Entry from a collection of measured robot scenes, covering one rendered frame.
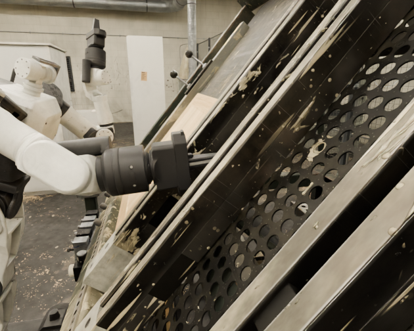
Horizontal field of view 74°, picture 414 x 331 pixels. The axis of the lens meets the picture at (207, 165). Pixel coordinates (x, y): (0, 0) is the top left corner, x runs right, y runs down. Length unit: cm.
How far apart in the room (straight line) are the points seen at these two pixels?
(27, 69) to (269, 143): 86
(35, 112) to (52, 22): 878
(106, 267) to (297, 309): 59
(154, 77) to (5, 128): 458
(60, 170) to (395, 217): 45
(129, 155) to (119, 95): 900
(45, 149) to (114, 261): 33
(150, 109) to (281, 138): 474
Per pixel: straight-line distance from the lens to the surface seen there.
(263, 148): 41
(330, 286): 20
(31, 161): 52
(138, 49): 509
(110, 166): 50
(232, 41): 140
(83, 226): 137
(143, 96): 508
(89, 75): 135
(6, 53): 380
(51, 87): 135
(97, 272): 75
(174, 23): 973
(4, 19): 1007
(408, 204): 20
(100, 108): 137
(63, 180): 50
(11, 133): 57
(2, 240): 128
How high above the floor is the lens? 139
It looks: 18 degrees down
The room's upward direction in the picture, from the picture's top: straight up
